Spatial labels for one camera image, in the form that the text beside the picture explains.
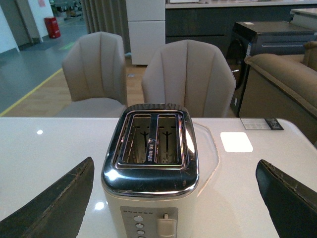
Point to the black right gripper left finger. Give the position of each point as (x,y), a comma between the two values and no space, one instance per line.
(58,211)

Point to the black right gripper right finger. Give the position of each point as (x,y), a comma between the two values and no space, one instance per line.
(292,206)

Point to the cream chrome two-slot toaster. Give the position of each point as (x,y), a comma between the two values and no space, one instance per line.
(151,172)

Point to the beige sofa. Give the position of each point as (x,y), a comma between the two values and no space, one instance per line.
(283,86)

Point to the beige chair left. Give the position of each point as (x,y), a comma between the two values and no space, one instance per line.
(95,74)

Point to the beige chair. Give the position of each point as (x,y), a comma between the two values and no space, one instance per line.
(95,74)
(192,74)

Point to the beige chair right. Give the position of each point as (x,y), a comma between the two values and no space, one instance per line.
(192,74)

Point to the black washing machine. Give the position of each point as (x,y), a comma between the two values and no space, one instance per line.
(264,37)

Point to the red fire extinguisher box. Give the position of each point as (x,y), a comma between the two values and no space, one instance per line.
(52,27)

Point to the dark grey kitchen counter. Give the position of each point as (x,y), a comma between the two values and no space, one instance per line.
(211,21)

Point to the beige curtain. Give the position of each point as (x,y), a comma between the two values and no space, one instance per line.
(107,16)

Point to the white cabinet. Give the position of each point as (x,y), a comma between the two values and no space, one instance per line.
(146,25)

